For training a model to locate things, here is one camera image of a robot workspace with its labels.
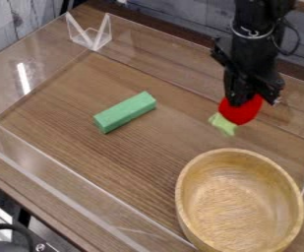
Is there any red plush strawberry toy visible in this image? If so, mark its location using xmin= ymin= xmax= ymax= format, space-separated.
xmin=208 ymin=94 xmax=264 ymax=136

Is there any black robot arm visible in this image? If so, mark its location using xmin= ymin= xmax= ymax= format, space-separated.
xmin=211 ymin=0 xmax=302 ymax=107

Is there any clear acrylic enclosure wall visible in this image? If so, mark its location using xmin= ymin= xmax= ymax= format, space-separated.
xmin=0 ymin=8 xmax=304 ymax=252

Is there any wooden bowl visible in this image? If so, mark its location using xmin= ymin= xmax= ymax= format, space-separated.
xmin=176 ymin=148 xmax=304 ymax=252

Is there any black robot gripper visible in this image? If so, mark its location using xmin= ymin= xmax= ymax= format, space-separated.
xmin=211 ymin=31 xmax=286 ymax=107

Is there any black cable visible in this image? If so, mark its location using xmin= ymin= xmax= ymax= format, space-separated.
xmin=0 ymin=223 xmax=34 ymax=252

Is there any black device with knob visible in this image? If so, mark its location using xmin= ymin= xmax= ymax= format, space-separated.
xmin=0 ymin=230 xmax=60 ymax=252

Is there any green foam block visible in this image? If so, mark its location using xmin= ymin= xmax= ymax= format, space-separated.
xmin=94 ymin=92 xmax=157 ymax=134

